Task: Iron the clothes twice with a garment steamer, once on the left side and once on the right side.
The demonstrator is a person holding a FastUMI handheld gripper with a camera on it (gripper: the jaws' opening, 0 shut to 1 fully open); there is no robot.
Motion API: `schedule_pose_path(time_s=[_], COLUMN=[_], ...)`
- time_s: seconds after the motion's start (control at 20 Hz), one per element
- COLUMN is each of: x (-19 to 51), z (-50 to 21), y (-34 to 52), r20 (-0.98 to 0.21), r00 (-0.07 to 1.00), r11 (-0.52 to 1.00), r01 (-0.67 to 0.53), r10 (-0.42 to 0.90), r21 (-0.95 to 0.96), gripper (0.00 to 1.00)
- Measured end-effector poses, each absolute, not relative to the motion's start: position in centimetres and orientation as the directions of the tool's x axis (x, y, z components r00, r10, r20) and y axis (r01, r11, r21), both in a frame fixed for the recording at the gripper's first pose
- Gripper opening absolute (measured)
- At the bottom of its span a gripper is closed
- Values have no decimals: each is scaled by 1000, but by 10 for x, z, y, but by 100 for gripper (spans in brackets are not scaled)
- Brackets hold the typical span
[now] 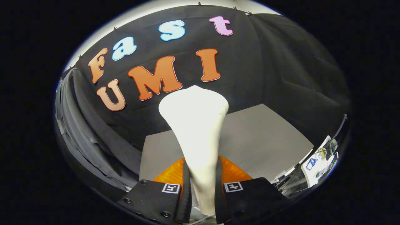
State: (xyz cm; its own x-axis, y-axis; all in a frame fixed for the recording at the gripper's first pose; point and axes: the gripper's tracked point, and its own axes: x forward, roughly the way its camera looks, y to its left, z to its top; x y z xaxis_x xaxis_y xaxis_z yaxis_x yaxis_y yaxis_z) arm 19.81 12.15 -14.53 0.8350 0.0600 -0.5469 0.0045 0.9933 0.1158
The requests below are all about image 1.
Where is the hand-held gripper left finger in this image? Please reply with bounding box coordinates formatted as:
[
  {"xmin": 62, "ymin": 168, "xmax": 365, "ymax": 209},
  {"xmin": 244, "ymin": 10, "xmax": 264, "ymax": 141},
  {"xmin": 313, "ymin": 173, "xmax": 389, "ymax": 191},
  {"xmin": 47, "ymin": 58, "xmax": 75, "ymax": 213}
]
[{"xmin": 117, "ymin": 157, "xmax": 192, "ymax": 224}]

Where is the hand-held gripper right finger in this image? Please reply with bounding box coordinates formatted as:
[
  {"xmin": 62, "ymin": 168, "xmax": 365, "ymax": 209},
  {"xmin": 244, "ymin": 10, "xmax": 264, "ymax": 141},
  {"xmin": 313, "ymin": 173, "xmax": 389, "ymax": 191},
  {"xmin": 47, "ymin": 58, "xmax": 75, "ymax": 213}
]
[{"xmin": 214, "ymin": 155, "xmax": 290, "ymax": 225}]

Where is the grey button shirt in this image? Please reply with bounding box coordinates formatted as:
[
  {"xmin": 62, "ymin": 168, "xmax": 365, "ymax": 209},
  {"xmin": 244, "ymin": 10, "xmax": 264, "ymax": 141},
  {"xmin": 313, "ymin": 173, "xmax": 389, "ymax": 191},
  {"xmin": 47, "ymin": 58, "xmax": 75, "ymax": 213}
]
[{"xmin": 55, "ymin": 67, "xmax": 143, "ymax": 193}]

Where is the white cluttered desk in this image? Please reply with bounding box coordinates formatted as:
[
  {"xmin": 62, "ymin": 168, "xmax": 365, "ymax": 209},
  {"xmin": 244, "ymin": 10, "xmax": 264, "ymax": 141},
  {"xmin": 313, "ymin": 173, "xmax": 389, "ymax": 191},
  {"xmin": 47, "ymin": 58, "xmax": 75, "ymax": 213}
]
[{"xmin": 301, "ymin": 135, "xmax": 339, "ymax": 188}]

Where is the black backdrop cloth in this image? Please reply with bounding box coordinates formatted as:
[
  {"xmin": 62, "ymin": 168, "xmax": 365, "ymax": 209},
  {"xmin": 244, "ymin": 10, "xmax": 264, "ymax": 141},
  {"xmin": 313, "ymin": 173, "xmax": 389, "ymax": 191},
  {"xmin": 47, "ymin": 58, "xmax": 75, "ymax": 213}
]
[{"xmin": 55, "ymin": 5, "xmax": 351, "ymax": 188}]

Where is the row of black clips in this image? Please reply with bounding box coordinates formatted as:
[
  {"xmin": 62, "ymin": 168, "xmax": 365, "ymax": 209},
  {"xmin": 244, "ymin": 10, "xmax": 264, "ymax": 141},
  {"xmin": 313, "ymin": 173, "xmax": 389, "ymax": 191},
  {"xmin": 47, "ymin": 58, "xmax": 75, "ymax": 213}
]
[{"xmin": 70, "ymin": 2, "xmax": 254, "ymax": 68}]

